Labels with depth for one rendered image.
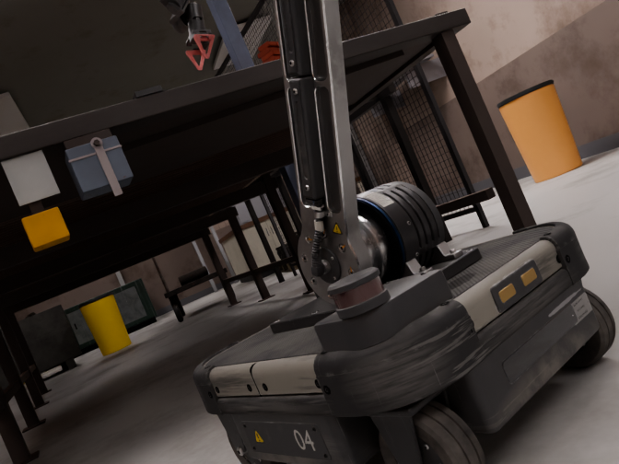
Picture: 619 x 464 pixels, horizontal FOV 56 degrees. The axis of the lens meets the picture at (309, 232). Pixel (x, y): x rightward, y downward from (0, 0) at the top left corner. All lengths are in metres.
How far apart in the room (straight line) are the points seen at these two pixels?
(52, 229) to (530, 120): 4.02
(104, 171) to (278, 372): 0.90
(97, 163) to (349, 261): 0.91
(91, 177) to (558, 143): 3.99
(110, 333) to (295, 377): 6.07
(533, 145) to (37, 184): 4.03
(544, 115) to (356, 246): 4.18
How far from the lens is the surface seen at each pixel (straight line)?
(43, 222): 1.57
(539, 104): 4.96
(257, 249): 8.51
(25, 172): 1.63
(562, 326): 0.92
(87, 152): 1.61
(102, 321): 6.84
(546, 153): 4.97
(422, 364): 0.71
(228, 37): 4.14
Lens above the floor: 0.40
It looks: level
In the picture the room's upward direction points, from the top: 23 degrees counter-clockwise
